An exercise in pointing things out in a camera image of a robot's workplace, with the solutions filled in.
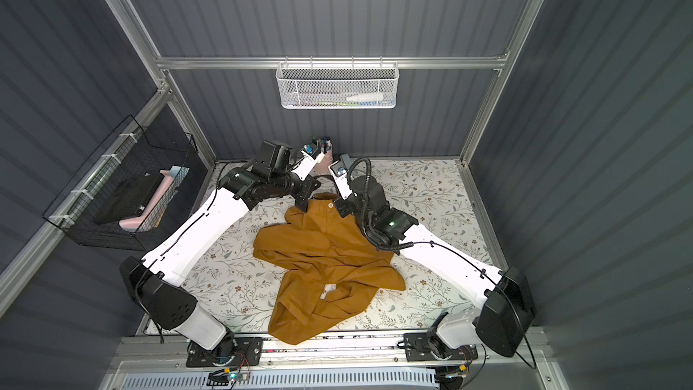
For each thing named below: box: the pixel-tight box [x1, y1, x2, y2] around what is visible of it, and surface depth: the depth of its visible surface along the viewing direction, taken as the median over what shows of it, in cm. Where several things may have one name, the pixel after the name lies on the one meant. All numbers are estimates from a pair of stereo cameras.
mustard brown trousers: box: [252, 192, 407, 346], surface depth 84 cm
